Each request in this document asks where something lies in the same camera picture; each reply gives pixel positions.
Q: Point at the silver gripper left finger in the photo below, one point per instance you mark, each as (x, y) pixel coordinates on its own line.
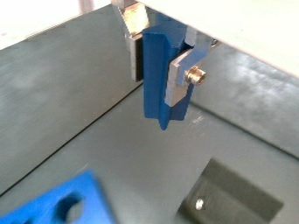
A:
(132, 17)

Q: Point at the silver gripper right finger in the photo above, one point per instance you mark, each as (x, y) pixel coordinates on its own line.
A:
(184, 67)

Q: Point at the blue star-shaped peg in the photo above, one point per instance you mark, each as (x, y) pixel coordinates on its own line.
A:
(163, 44)

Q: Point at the blue shape-sorting board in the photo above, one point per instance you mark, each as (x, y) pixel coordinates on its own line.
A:
(48, 208)

